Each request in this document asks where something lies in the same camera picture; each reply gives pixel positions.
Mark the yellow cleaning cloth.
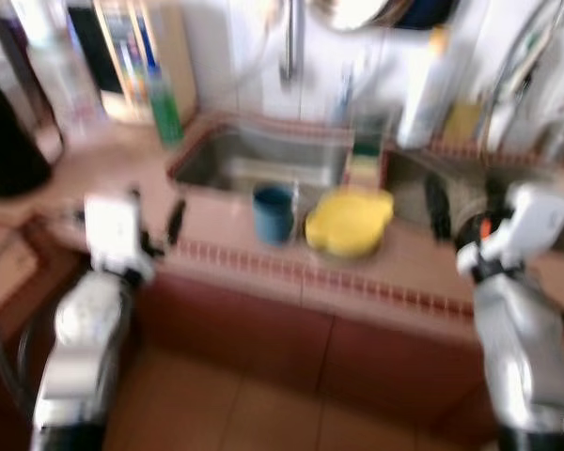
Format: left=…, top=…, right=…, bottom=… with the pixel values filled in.
left=442, top=99, right=485, bottom=147

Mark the hanging dark blue pan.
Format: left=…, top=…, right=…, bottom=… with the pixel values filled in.
left=395, top=0, right=457, bottom=29

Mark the white toothbrush cup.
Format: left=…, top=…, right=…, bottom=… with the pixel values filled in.
left=329, top=80, right=363, bottom=128

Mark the chrome pull-out faucet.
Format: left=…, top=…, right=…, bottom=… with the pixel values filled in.
left=479, top=0, right=564, bottom=151

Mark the white detergent bottle yellow cap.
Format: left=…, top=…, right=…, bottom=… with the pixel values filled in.
left=395, top=26, right=462, bottom=151

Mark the green yellow sponge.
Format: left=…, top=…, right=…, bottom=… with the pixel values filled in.
left=348, top=132, right=386, bottom=184

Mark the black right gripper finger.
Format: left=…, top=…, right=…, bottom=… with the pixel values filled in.
left=423, top=172, right=454, bottom=242
left=482, top=177, right=509, bottom=225

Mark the yellow plastic bowl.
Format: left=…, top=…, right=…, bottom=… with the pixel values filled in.
left=304, top=188, right=396, bottom=259

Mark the blue cup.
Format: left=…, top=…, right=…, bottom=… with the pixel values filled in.
left=252, top=183, right=297, bottom=247

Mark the green dish soap bottle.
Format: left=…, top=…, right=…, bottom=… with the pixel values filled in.
left=146, top=66, right=184, bottom=147

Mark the large steel sink basin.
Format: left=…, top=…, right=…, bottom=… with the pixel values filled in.
left=381, top=146, right=564, bottom=255

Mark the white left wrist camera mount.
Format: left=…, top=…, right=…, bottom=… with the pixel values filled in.
left=83, top=193, right=156, bottom=283

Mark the beige water purifier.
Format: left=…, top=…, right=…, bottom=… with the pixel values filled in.
left=70, top=0, right=198, bottom=123

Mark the small steel sink basin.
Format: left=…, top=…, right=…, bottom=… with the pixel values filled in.
left=169, top=122, right=353, bottom=194

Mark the black electric kettle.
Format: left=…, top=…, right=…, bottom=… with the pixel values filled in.
left=0, top=66, right=55, bottom=200

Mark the clear plastic bottle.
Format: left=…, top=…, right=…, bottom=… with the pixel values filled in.
left=14, top=0, right=104, bottom=137

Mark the chrome wall tap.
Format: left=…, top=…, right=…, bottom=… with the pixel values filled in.
left=277, top=0, right=306, bottom=86

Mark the maroon cabinet door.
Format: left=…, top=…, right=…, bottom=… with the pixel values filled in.
left=136, top=272, right=335, bottom=396
left=320, top=315, right=509, bottom=443

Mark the hanging steel pan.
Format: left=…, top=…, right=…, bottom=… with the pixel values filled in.
left=310, top=0, right=424, bottom=34

